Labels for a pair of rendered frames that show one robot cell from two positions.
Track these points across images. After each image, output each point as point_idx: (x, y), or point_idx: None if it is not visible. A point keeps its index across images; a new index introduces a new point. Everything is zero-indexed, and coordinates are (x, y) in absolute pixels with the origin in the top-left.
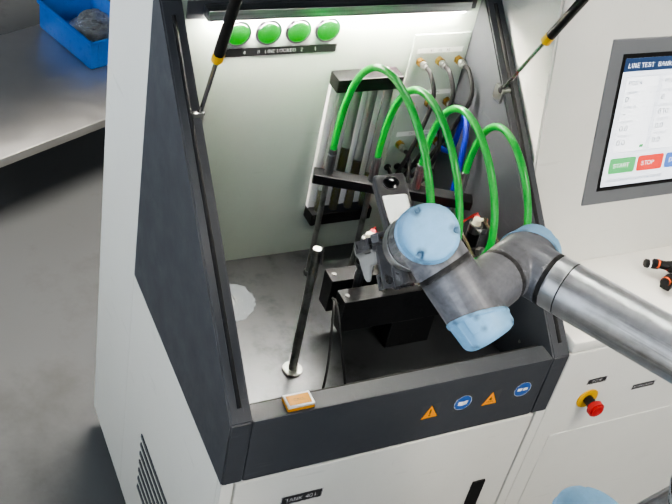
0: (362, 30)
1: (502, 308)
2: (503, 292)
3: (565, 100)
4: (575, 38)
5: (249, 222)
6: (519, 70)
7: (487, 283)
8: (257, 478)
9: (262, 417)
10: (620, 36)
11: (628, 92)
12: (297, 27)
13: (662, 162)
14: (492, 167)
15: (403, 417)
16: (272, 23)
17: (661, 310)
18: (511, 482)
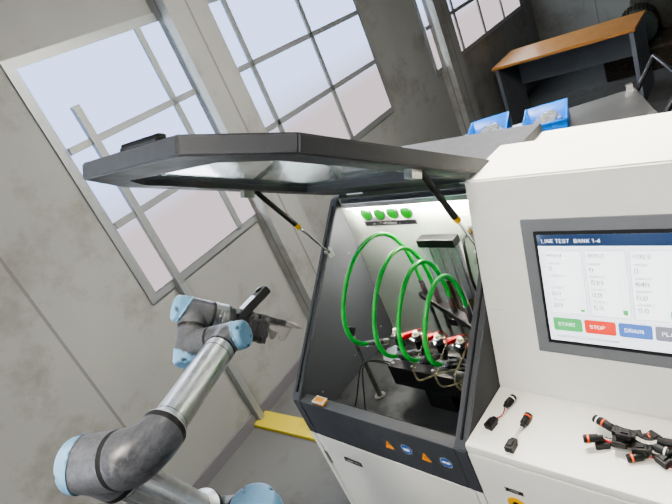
0: (425, 212)
1: (179, 350)
2: (188, 344)
3: (493, 263)
4: (485, 218)
5: None
6: (470, 240)
7: (183, 337)
8: (324, 436)
9: (304, 400)
10: (525, 217)
11: (549, 263)
12: (388, 210)
13: (616, 331)
14: (399, 299)
15: (374, 439)
16: (377, 209)
17: (189, 374)
18: None
